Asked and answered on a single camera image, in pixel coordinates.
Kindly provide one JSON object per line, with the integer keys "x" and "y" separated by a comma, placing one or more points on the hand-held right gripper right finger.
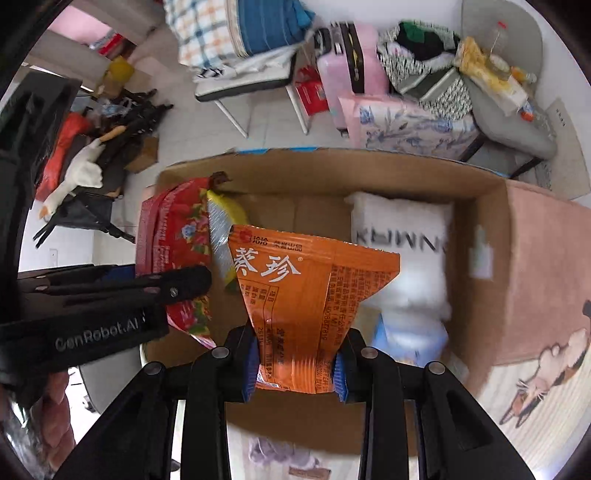
{"x": 340, "y": 373}

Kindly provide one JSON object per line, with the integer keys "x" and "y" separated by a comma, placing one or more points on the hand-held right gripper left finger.
{"x": 250, "y": 369}

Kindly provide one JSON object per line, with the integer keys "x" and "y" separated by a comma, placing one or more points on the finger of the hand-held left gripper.
{"x": 182, "y": 284}

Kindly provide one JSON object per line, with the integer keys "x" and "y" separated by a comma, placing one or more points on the red floral packet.
{"x": 178, "y": 221}

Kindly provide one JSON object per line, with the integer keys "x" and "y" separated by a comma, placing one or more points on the orange snack packet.
{"x": 304, "y": 300}

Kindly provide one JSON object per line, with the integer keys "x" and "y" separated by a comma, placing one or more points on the brown cardboard box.
{"x": 295, "y": 184}

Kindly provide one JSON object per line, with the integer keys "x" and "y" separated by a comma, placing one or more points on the person's left forearm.
{"x": 57, "y": 415}

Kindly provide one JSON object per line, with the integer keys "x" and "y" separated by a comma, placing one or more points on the light blue white packet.
{"x": 406, "y": 341}

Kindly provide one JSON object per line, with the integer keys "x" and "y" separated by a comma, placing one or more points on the yellow snack packet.
{"x": 228, "y": 212}

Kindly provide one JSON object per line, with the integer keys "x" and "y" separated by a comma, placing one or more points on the white tissue pack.
{"x": 415, "y": 272}

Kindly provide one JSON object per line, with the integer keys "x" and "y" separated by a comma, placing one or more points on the small cardboard box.
{"x": 143, "y": 157}

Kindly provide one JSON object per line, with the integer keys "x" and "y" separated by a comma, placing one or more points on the white goose plush toy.
{"x": 83, "y": 170}

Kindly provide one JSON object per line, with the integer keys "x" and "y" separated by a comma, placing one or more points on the red orange bag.
{"x": 64, "y": 138}

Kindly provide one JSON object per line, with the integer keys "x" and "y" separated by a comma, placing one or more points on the white metal chair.
{"x": 244, "y": 81}

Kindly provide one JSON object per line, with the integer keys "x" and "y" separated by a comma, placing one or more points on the yellow bag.
{"x": 117, "y": 74}

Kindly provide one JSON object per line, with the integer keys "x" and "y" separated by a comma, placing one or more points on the red paper bag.
{"x": 311, "y": 92}

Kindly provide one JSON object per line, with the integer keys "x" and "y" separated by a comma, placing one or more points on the plaid quilt bag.
{"x": 203, "y": 32}

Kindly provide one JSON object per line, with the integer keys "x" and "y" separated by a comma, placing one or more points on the pink floral pillow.
{"x": 406, "y": 129}

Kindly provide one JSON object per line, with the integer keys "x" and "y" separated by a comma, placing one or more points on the blue folded cloth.
{"x": 272, "y": 23}

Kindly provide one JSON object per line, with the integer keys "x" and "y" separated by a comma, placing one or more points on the pink suitcase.
{"x": 364, "y": 60}

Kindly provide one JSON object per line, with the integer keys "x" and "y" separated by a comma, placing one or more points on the grey round chair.
{"x": 517, "y": 124}

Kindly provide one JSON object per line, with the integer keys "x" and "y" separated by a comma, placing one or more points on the black white patterned clothing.
{"x": 425, "y": 64}

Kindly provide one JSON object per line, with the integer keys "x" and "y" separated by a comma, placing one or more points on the yellow white packet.
{"x": 489, "y": 76}

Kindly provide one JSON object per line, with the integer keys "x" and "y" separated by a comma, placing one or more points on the clear plastic bottle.
{"x": 501, "y": 46}

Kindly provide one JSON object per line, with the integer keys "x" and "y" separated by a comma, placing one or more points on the white wall socket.
{"x": 557, "y": 117}

